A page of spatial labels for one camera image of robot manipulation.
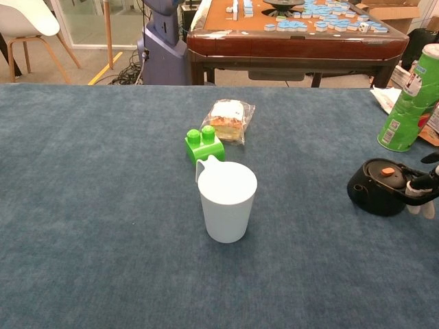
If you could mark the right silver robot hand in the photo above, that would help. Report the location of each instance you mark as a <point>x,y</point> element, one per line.
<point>425,186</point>

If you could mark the black teapot with orange knob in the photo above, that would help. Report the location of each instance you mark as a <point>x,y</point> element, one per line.
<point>374,195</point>

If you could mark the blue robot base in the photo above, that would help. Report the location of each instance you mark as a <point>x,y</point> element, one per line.
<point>161,51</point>

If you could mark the brown snack packet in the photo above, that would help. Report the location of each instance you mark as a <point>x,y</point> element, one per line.
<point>428,133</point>

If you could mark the green chips can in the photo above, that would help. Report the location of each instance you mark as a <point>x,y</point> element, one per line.
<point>408,109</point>

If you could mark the stacked magazines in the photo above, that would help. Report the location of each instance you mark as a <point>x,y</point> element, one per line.
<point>403,77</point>

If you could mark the black bag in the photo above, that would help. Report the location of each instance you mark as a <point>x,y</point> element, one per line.
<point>416,44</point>

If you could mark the blue backed mahjong tile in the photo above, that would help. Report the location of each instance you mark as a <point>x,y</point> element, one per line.
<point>270,27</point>
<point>380,28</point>

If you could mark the cardboard box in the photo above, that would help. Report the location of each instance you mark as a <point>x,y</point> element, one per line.
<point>394,13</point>

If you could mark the brown mahjong table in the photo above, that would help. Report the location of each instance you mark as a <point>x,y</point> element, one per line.
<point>291,48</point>

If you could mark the white plastic cup with tab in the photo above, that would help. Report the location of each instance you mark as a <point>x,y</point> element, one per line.
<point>226,209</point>

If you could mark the sandwich in clear bag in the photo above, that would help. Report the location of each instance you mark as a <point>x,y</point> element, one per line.
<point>228,120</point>

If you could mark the green toy building block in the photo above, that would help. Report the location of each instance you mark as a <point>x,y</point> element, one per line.
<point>202,149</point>

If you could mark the black round dish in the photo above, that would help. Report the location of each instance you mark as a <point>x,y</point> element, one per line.
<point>283,2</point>

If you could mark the blue table cloth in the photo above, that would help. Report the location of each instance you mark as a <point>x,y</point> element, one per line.
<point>103,205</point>

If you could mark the wooden pole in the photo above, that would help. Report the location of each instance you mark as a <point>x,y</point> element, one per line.
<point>108,34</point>

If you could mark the white chair with wooden legs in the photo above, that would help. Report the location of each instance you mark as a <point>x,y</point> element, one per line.
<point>27,18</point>

